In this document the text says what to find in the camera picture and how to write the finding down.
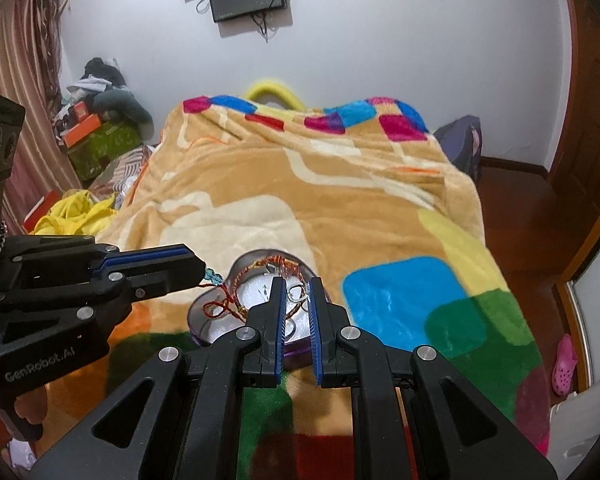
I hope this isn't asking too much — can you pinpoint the black hanging cable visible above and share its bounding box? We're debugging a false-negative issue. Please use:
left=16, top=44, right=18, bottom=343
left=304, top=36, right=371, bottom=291
left=250, top=12, right=271, bottom=43

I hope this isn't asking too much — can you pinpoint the pile of dark clothes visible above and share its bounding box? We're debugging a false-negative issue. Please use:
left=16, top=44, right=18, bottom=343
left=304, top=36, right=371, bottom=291
left=77, top=57, right=126, bottom=98

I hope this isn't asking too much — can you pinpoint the striped bedsheet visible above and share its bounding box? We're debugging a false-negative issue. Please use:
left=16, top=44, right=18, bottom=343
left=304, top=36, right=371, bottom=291
left=87, top=147, right=156, bottom=206

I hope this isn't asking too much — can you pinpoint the pink clog shoe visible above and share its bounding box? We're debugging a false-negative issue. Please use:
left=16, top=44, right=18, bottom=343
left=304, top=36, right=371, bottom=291
left=551, top=335, right=579, bottom=397

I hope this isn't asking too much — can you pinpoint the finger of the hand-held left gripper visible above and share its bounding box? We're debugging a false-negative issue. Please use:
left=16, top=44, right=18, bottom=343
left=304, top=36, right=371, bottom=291
left=0, top=259, right=208, bottom=318
left=10, top=236, right=203, bottom=275

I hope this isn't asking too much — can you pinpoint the red beaded string bracelet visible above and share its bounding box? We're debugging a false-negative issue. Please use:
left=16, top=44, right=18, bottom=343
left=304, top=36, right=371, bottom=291
left=200, top=255, right=306, bottom=322

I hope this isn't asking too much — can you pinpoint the yellow foam hoop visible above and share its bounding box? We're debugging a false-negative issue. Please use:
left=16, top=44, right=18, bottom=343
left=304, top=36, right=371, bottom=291
left=245, top=79, right=308, bottom=110

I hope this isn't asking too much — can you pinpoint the brown wooden door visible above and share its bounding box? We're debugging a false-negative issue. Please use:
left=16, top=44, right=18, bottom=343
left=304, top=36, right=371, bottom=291
left=550, top=0, right=600, bottom=281

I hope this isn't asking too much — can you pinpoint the purple heart-shaped tin box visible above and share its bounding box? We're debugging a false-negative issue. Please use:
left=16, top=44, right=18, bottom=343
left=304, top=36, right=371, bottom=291
left=186, top=249, right=348, bottom=368

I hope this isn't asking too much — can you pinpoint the colourful patchwork plush blanket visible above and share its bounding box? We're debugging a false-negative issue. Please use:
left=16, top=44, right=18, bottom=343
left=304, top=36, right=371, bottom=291
left=45, top=94, right=551, bottom=480

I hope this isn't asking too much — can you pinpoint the brown striped curtain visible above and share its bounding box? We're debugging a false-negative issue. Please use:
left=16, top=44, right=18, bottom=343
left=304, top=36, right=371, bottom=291
left=0, top=0, right=81, bottom=233

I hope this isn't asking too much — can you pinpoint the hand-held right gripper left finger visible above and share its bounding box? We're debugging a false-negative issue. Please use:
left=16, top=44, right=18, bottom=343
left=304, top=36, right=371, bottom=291
left=30, top=276, right=287, bottom=480

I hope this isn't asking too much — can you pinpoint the yellow crumpled cloth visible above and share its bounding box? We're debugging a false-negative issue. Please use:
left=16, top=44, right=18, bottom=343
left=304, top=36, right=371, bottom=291
left=32, top=190, right=118, bottom=236

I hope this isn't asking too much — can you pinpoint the flat red box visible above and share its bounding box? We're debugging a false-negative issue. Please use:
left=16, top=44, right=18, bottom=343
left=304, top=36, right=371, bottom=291
left=24, top=190, right=63, bottom=231

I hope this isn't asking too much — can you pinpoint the white paper scrap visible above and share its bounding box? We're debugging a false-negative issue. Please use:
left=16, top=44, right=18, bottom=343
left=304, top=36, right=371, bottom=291
left=5, top=437, right=36, bottom=471

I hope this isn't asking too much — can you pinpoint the grey purple backpack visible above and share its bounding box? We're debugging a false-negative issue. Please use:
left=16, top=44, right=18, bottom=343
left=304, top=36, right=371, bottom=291
left=432, top=115, right=482, bottom=181

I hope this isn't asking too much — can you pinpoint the orange cardboard box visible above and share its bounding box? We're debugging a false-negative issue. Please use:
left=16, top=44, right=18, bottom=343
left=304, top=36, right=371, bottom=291
left=61, top=112, right=103, bottom=148

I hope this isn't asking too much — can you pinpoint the silver ring charm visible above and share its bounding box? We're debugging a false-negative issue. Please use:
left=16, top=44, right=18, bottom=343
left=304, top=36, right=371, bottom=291
left=286, top=285, right=312, bottom=311

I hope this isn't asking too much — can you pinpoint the white plastic container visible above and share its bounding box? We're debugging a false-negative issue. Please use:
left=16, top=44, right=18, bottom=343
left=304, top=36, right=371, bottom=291
left=547, top=389, right=598, bottom=468

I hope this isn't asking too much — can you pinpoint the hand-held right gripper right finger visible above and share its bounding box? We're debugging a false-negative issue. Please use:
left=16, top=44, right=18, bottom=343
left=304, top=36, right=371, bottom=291
left=307, top=276, right=558, bottom=480

